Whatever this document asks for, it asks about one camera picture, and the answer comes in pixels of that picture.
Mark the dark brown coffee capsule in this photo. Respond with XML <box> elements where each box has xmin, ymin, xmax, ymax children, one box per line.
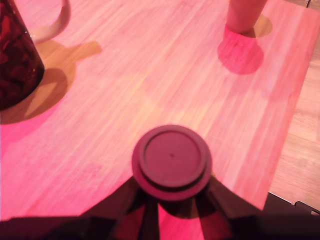
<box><xmin>132</xmin><ymin>124</ymin><xmax>214</xmax><ymax>202</ymax></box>

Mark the white coffee capsule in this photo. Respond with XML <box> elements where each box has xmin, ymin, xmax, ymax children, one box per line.
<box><xmin>225</xmin><ymin>0</ymin><xmax>270</xmax><ymax>34</ymax></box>

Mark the red floral print mug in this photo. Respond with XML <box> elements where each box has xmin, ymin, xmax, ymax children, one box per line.
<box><xmin>0</xmin><ymin>0</ymin><xmax>72</xmax><ymax>111</ymax></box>

